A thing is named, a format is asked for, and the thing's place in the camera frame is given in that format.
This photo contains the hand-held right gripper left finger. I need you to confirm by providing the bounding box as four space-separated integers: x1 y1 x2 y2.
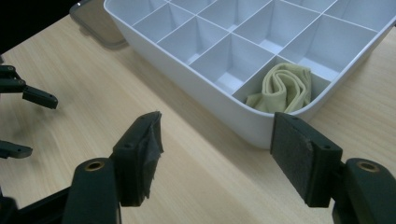
111 110 165 208

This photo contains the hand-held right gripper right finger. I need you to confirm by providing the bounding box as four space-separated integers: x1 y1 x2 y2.
269 111 344 209

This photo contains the pale green sock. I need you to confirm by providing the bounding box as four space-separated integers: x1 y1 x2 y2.
245 62 313 114

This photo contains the white compartment organizer box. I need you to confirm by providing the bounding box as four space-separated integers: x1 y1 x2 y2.
103 0 396 150

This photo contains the brown translucent box lid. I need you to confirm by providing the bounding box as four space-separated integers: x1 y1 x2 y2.
68 0 129 50

